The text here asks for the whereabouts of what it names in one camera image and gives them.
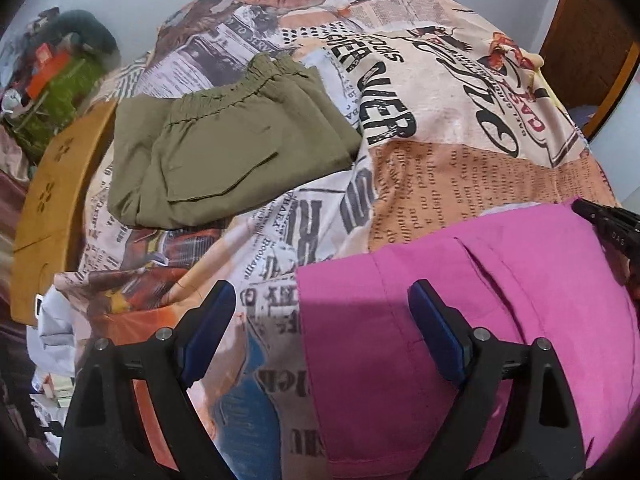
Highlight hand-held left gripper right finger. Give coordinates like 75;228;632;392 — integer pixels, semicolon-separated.
407;279;586;480

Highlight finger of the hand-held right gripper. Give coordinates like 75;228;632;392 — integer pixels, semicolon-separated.
571;198;640;272

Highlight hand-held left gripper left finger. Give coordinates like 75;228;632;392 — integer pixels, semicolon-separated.
57;280;238;480

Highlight pink pants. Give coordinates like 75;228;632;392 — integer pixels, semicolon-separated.
295;197;640;480

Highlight olive green pants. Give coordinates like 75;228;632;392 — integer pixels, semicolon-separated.
107;52;363;228

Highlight white crumpled cloth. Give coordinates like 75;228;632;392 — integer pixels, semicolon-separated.
25;285;81;411

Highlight newspaper printed blanket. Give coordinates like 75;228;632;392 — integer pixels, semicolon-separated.
50;0;621;480

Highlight wooden door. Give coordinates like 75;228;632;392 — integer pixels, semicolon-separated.
540;0;640;141

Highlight bamboo lap tray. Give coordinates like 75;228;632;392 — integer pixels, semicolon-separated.
10;102;118;326

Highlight striped pink curtain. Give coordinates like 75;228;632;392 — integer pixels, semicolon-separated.
0;130;36;281

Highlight green patterned bag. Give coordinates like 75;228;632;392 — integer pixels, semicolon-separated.
10;55;101;156

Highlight orange box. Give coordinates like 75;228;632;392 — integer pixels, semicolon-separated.
25;45;68;98

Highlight pile of mixed clothes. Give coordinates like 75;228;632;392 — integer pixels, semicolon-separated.
0;7;61;111

